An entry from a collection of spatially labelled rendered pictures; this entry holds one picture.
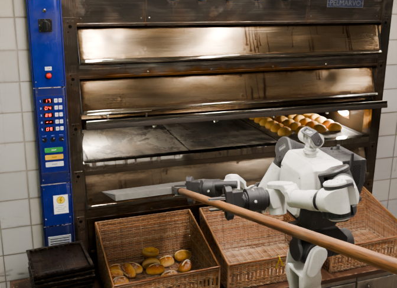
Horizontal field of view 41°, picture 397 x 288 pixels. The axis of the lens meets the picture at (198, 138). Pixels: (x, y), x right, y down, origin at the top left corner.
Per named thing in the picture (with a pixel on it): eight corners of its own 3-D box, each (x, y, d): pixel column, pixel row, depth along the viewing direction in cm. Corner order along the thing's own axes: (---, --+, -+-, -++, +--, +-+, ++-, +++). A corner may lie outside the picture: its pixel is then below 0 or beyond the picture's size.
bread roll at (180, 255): (173, 249, 297) (172, 251, 302) (175, 261, 295) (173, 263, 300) (191, 248, 300) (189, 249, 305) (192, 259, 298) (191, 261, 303)
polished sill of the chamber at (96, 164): (82, 167, 286) (82, 159, 285) (363, 139, 344) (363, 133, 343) (84, 170, 280) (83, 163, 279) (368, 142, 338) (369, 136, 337)
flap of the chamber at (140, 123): (86, 130, 260) (81, 128, 279) (387, 107, 318) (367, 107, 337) (86, 125, 260) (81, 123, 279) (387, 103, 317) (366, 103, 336)
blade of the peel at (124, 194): (230, 185, 250) (230, 180, 250) (115, 200, 232) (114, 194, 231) (204, 179, 284) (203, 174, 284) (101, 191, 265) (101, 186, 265)
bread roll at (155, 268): (163, 268, 291) (163, 259, 290) (165, 274, 285) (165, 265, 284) (145, 271, 289) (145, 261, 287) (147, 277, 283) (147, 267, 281)
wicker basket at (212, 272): (94, 266, 295) (92, 220, 287) (189, 250, 314) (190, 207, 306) (112, 315, 251) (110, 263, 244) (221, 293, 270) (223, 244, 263)
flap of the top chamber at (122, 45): (80, 64, 264) (76, 25, 265) (378, 54, 322) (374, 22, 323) (80, 63, 260) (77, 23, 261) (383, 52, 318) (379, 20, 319)
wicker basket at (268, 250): (196, 249, 315) (197, 206, 307) (281, 236, 333) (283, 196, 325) (226, 293, 271) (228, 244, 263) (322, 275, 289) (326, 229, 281)
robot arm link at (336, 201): (292, 216, 187) (335, 222, 172) (288, 188, 186) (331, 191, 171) (312, 209, 194) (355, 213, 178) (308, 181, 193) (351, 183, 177)
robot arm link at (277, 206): (261, 217, 191) (290, 214, 194) (259, 188, 191) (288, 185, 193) (251, 213, 202) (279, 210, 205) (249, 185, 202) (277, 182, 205)
